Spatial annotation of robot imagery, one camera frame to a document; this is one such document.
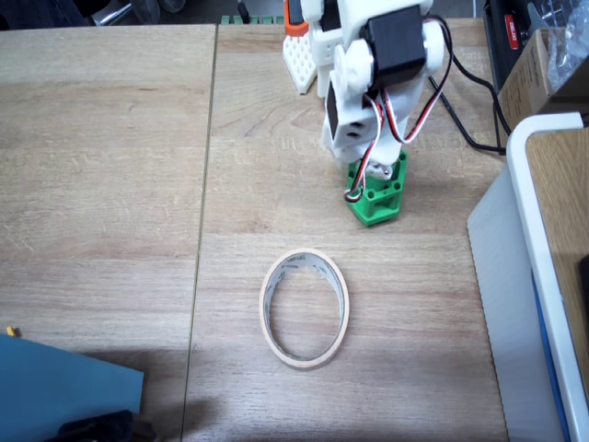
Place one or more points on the green terminal strip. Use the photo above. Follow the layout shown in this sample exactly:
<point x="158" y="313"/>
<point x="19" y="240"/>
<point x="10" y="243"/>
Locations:
<point x="257" y="19"/>

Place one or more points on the beige masking tape roll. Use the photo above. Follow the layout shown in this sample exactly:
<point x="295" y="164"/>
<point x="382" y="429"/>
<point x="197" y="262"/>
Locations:
<point x="301" y="259"/>

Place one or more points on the brown cardboard box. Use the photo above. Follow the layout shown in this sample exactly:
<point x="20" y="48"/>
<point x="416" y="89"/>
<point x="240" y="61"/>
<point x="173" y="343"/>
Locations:
<point x="524" y="87"/>

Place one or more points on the blue box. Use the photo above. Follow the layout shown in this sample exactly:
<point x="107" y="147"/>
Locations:
<point x="55" y="391"/>

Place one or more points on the clear plastic bag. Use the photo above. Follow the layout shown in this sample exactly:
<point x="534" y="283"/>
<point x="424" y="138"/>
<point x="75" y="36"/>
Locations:
<point x="570" y="50"/>

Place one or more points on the person's body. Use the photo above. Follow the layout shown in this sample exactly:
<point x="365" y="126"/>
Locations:
<point x="41" y="14"/>

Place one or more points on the black office chair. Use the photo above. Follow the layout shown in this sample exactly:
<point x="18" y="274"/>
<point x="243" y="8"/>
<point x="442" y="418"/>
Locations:
<point x="110" y="16"/>

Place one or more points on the black power supply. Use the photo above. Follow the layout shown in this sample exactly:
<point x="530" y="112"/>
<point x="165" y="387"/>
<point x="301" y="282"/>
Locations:
<point x="499" y="55"/>

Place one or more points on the green printed hexagonal component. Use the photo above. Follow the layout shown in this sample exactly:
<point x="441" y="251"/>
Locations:
<point x="382" y="207"/>

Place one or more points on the black object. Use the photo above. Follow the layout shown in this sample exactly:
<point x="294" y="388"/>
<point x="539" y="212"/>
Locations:
<point x="106" y="428"/>

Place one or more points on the small yellow piece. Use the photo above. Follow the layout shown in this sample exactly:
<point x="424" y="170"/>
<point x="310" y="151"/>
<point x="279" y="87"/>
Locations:
<point x="11" y="330"/>

